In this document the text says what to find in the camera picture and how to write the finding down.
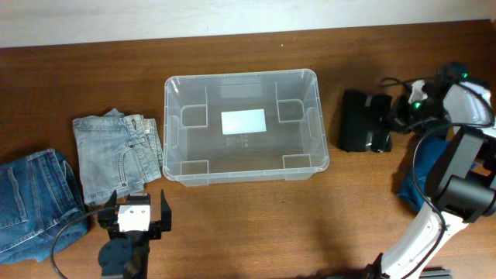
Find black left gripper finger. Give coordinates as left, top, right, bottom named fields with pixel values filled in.
left=160, top=191, right=172, bottom=232
left=98, top=191, right=117, bottom=228

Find teal taped garment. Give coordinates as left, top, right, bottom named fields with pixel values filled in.
left=397, top=136, right=449, bottom=212

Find black taped garment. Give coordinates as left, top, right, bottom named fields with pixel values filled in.
left=338, top=89, right=392, bottom=153

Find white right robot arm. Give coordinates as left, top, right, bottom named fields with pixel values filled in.
left=362, top=62, right=495, bottom=279

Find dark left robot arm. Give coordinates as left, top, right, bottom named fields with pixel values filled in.
left=98, top=192, right=172, bottom=279

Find dark blue folded jeans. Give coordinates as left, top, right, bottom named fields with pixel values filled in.
left=1, top=149, right=88, bottom=265

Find light blue folded jeans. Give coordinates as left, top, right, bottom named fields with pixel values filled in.
left=72, top=108, right=163, bottom=206

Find white label in bin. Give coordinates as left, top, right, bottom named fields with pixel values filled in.
left=221, top=108, right=267, bottom=135

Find clear plastic storage bin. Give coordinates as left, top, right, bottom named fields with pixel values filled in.
left=162, top=69, right=330, bottom=187

